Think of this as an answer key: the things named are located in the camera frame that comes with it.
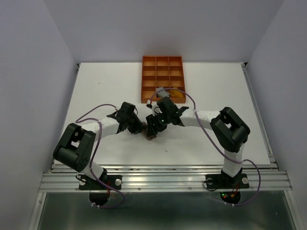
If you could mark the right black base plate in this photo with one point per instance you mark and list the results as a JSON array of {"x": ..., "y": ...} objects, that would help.
[{"x": 223, "y": 181}]

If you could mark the orange compartment tray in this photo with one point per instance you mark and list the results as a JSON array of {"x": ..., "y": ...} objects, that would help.
[{"x": 162, "y": 71}]

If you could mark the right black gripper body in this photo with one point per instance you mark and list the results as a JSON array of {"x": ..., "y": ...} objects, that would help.
[{"x": 160, "y": 120}]

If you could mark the taupe maroon-cuffed sock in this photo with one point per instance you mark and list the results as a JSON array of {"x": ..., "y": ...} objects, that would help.
[{"x": 149, "y": 131}]

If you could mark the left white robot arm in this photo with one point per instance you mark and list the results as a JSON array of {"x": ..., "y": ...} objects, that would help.
[{"x": 80, "y": 140}]

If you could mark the aluminium rail frame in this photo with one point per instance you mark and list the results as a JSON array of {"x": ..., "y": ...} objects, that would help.
[{"x": 172, "y": 196}]

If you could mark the mustard yellow sock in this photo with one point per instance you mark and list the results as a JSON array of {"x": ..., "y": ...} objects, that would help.
[{"x": 176, "y": 94}]

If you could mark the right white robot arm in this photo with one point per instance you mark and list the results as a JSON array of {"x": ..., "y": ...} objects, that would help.
[{"x": 230, "y": 130}]

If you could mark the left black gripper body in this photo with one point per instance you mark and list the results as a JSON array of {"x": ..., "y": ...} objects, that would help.
[{"x": 134, "y": 125}]

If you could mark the grey striped sock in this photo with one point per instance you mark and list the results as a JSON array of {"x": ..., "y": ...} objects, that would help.
[{"x": 161, "y": 92}]

